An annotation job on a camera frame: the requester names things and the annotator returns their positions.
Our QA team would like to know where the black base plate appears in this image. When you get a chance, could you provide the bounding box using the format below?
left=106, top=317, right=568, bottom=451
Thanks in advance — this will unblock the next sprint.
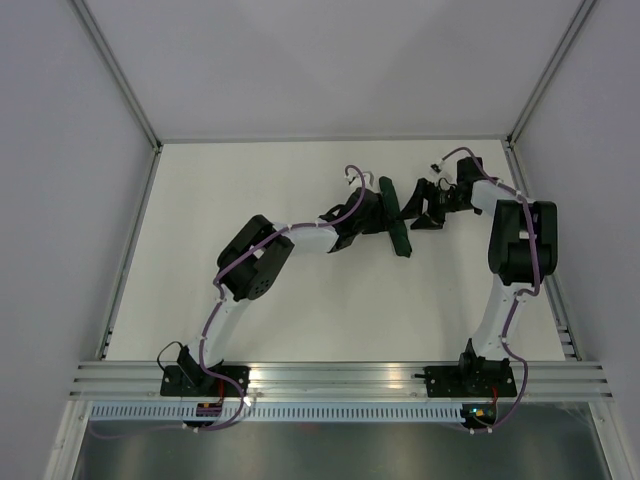
left=424, top=365, right=517, bottom=399
left=160, top=364, right=250, bottom=398

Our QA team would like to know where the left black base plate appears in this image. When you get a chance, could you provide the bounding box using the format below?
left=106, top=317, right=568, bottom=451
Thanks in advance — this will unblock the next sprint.
left=160, top=364, right=250, bottom=398

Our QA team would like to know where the left aluminium frame post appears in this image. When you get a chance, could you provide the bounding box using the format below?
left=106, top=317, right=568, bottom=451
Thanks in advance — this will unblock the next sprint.
left=67, top=0, right=162, bottom=152

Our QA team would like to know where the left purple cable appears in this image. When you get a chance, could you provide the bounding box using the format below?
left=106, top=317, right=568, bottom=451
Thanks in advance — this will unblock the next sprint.
left=89, top=163, right=369, bottom=441

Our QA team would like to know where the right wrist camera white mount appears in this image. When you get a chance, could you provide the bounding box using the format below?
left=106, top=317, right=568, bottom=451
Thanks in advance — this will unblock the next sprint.
left=428, top=160, right=453, bottom=184

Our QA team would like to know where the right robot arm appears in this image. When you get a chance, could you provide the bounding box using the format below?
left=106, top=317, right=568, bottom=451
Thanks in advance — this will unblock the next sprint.
left=401, top=154, right=558, bottom=398

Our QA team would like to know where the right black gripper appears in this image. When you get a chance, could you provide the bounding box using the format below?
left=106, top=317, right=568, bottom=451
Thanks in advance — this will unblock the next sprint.
left=396, top=177, right=473, bottom=230

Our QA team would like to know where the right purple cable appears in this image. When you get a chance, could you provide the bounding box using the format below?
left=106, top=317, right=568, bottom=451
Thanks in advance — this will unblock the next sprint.
left=434, top=147, right=544, bottom=436

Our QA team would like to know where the right aluminium frame post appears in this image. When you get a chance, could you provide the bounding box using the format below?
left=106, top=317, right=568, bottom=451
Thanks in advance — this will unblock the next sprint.
left=505, top=0, right=599, bottom=149

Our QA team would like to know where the dark green cloth napkin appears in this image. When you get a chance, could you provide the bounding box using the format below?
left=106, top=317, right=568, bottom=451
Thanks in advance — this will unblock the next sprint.
left=378, top=176, right=412, bottom=258

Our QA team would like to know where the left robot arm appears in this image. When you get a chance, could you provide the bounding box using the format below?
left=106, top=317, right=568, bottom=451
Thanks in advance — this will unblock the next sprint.
left=165, top=187, right=398, bottom=396

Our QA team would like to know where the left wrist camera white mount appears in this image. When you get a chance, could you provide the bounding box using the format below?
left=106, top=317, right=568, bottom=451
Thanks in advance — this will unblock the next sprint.
left=345, top=167, right=375, bottom=190

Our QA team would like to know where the purple cable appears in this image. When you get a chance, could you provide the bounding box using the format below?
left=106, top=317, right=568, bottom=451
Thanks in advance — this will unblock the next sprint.
left=89, top=163, right=369, bottom=441
left=434, top=147, right=544, bottom=436

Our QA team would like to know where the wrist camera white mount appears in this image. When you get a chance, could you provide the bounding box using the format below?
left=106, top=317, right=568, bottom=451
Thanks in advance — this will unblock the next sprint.
left=428, top=160, right=453, bottom=184
left=345, top=167, right=375, bottom=190

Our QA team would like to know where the aluminium front rail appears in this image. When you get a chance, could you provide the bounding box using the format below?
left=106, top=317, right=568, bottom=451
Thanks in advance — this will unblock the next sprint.
left=66, top=361, right=613, bottom=403

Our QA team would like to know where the aluminium frame post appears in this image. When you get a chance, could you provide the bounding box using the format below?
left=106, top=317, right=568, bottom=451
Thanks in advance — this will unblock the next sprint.
left=67, top=0, right=162, bottom=152
left=505, top=0, right=599, bottom=149

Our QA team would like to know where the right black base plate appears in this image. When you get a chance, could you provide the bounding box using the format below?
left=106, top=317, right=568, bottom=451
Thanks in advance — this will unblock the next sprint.
left=424, top=365, right=517, bottom=399

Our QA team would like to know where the white slotted cable duct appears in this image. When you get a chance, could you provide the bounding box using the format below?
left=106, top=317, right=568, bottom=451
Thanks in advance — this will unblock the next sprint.
left=91, top=402, right=463, bottom=423

